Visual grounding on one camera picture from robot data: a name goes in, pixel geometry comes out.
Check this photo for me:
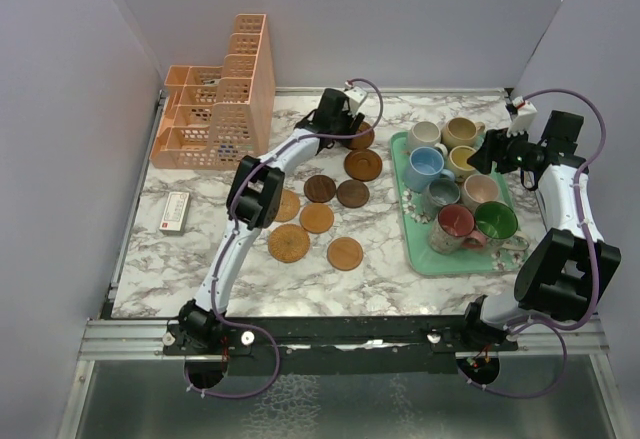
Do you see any brown ringed wooden coaster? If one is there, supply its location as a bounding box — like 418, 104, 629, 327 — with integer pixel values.
346, 121, 375, 150

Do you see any dark brown wooden coaster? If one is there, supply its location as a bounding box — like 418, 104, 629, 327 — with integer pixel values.
303, 174, 337, 203

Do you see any dark walnut coaster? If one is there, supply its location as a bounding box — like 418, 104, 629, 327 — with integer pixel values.
336, 179, 370, 208

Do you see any mint green tray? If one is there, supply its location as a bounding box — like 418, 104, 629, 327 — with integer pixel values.
390, 131, 532, 277

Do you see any light wooden coaster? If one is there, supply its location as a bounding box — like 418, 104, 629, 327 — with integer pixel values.
299, 203, 334, 234
327, 237, 364, 271

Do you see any peach mesh file organizer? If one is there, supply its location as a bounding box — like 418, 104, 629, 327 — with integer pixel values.
150, 14, 276, 170

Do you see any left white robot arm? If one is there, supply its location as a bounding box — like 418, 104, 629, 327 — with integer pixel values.
178, 84, 367, 354

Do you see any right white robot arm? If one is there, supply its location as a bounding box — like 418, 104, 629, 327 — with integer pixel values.
459, 102, 621, 350

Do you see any woven rattan coaster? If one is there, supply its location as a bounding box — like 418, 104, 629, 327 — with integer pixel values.
268, 224, 311, 263
275, 189, 300, 223

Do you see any light wooden front coaster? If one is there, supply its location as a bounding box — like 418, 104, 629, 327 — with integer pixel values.
327, 237, 364, 271

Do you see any yellow mug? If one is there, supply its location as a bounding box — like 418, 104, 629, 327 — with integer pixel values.
445, 145, 478, 183

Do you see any beige speckled mug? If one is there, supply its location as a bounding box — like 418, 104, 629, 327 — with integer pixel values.
441, 117, 486, 150

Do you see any grey mug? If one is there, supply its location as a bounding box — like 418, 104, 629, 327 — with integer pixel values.
421, 179, 460, 220

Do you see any light blue mug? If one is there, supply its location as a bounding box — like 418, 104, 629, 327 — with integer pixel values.
402, 147, 455, 193

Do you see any white cream mug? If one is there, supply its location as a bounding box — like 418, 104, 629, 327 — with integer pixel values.
406, 121, 448, 159

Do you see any green mug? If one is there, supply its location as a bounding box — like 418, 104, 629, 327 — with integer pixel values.
474, 201, 531, 253

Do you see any red pink mug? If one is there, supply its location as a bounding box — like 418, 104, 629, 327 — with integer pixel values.
428, 204, 487, 255

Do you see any small silver card box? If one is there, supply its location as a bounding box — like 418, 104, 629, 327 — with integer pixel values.
159, 192, 191, 235

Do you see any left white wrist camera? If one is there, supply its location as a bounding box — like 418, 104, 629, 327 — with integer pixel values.
343, 82, 368, 114

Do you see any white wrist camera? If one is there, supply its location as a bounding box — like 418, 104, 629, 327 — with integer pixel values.
343, 82, 368, 114
507, 96, 537, 137

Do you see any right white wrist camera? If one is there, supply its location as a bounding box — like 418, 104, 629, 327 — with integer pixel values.
507, 96, 537, 137

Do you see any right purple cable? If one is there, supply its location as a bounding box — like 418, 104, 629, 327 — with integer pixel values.
459, 88, 610, 398

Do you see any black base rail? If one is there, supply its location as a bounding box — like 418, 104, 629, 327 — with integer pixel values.
163, 303, 518, 376

